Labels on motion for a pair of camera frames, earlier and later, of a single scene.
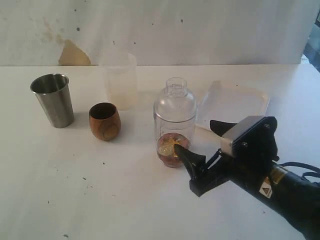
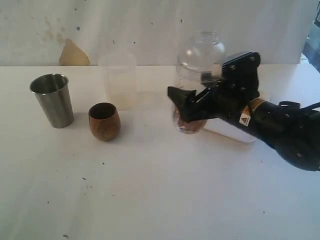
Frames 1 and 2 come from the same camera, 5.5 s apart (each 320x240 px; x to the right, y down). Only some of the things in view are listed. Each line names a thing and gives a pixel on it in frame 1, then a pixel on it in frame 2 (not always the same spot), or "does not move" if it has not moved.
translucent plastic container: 121,74 does not move
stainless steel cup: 53,91 does not move
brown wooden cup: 105,120 does not move
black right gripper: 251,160 → 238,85
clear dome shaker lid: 176,103 → 203,52
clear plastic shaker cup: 168,133 → 195,80
